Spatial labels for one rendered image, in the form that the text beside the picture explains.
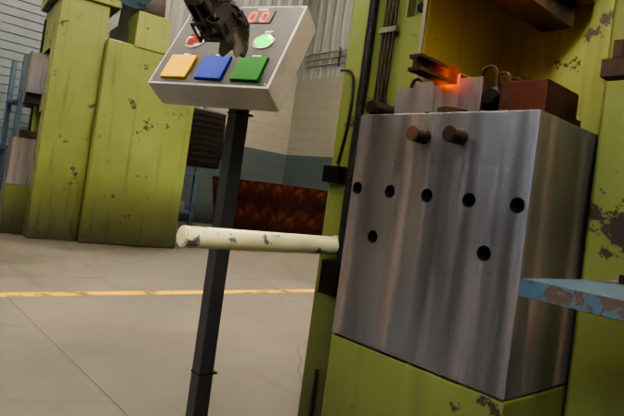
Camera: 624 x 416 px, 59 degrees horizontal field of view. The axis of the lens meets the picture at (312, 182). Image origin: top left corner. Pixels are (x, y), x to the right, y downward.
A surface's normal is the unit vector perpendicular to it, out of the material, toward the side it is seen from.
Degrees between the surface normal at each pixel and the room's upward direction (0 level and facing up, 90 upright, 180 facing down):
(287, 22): 60
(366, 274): 90
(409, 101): 90
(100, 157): 90
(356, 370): 90
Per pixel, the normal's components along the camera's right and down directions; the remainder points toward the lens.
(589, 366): -0.74, -0.12
